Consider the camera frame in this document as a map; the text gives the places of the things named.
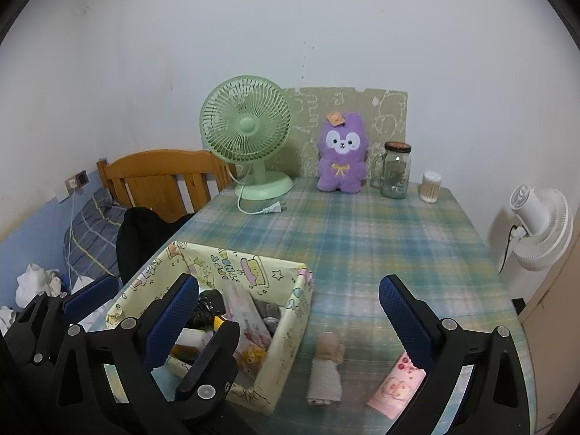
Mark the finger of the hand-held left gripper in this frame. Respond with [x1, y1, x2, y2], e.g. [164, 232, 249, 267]
[7, 276, 119, 368]
[176, 322, 254, 435]

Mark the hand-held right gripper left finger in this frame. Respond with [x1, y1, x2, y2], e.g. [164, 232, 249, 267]
[53, 274, 199, 435]

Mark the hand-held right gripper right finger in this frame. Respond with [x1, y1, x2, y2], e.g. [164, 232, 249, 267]
[379, 274, 530, 435]

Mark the black cloth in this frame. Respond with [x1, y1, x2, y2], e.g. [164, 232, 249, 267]
[192, 289, 223, 329]
[116, 207, 195, 284]

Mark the clear pink packet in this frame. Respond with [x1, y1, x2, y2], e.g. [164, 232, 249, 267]
[221, 281, 275, 349]

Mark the printed yellow storage box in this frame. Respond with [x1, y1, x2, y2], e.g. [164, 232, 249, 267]
[105, 241, 314, 414]

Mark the white folded cloth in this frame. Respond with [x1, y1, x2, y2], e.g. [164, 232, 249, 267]
[179, 327, 214, 349]

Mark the crumpled white tissue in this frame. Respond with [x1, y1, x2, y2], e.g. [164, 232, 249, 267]
[16, 263, 62, 309]
[0, 306, 19, 336]

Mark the blue plaid pillow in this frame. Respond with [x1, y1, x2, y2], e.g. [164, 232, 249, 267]
[63, 188, 130, 282]

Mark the grey cloth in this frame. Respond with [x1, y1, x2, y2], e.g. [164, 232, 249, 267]
[254, 301, 282, 335]

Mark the plaid tablecloth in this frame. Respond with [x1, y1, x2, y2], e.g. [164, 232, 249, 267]
[106, 177, 535, 435]

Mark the cotton swab container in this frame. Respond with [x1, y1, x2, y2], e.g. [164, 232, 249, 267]
[419, 171, 442, 203]

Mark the glass jar with brown lid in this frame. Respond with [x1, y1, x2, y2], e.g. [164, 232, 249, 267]
[370, 142, 412, 199]

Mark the beige door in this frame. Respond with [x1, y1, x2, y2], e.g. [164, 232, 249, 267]
[518, 217, 580, 399]

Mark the white standing fan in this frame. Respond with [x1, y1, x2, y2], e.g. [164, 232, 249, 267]
[507, 184, 572, 272]

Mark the purple plush toy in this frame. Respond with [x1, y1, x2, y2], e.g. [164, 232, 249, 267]
[316, 111, 369, 192]

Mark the printed green board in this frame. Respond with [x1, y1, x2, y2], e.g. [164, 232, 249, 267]
[282, 86, 409, 181]

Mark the green desk fan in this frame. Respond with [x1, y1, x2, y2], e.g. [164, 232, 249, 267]
[200, 77, 295, 199]

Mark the white charging cable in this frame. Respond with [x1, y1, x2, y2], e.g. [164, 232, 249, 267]
[67, 188, 79, 291]

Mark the black fan cable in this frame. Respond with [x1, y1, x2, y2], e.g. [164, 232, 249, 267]
[500, 224, 522, 274]

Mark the green fan power cord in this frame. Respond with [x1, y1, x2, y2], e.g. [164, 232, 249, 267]
[235, 177, 287, 215]

